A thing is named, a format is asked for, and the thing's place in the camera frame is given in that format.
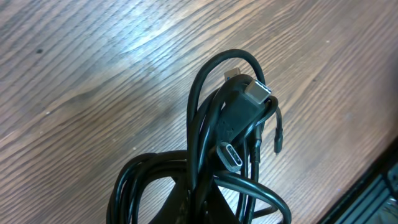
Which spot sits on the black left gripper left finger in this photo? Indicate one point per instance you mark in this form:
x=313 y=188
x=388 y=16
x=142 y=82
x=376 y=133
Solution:
x=175 y=209

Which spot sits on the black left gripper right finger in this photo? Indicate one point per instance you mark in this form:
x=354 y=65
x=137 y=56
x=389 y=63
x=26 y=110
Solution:
x=217 y=209

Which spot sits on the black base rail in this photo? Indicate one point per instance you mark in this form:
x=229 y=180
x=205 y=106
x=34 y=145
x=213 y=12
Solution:
x=373 y=197

